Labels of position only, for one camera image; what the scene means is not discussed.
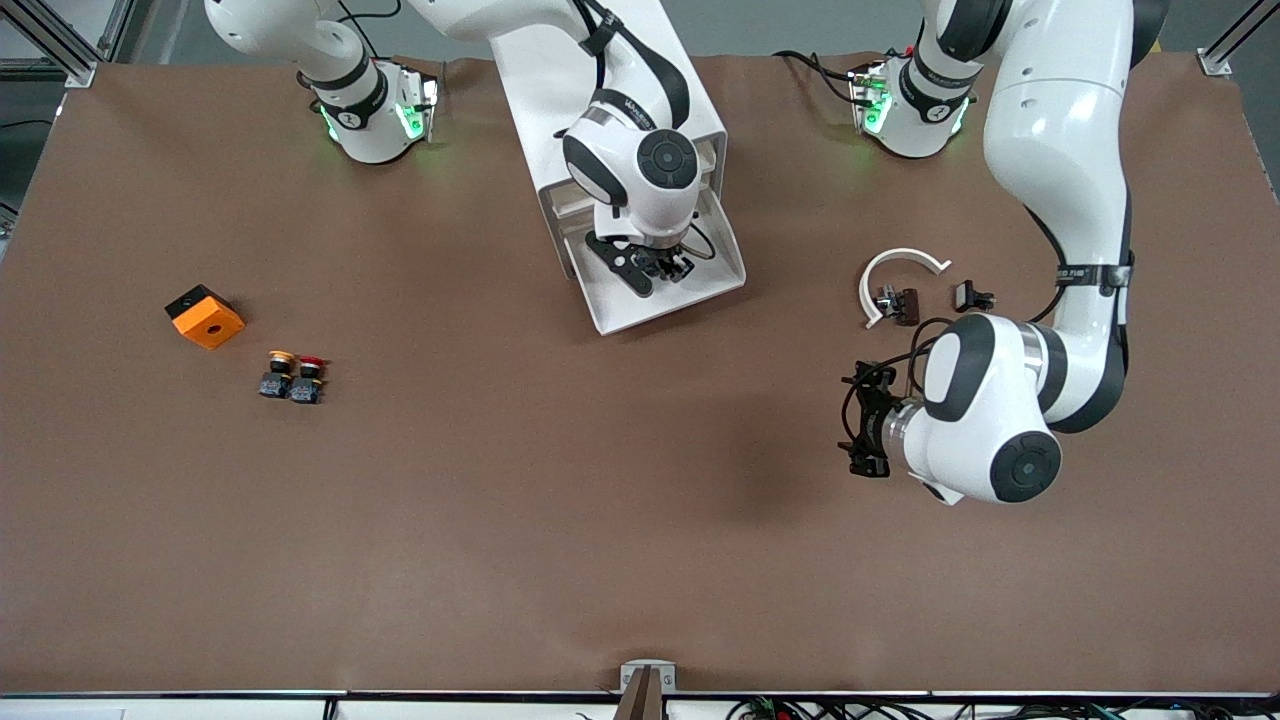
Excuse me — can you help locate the white drawer cabinet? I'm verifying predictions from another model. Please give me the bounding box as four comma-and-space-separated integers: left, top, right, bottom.
483, 0, 728, 281

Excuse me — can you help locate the dark brown small component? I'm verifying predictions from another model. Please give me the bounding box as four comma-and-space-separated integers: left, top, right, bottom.
877, 286, 922, 328

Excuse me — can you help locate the white curved plastic part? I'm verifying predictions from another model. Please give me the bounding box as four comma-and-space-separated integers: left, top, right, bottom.
858, 247, 953, 331

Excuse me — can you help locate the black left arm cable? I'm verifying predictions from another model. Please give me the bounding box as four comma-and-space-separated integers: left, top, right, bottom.
842, 205, 1138, 426

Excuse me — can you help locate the bundle of coloured cables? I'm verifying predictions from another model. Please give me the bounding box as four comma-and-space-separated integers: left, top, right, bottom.
728, 697, 1280, 720

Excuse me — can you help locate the grey metal mounting bracket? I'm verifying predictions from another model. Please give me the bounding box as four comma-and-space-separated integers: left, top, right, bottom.
613, 659, 678, 720

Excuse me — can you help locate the red push button switch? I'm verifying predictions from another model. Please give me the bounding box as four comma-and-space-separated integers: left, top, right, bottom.
290, 355, 330, 406

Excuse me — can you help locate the yellow push button switch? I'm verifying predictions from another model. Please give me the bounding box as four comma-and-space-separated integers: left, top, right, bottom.
259, 349, 299, 399

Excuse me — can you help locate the orange button enclosure box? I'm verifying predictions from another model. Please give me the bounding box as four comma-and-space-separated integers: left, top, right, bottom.
164, 284, 247, 351

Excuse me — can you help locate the aluminium frame profile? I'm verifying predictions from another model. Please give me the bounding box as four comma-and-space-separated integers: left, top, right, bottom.
1198, 0, 1280, 77
0, 0, 137, 89

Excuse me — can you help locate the white table edge rail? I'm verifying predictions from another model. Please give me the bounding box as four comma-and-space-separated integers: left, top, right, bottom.
0, 689, 1280, 720

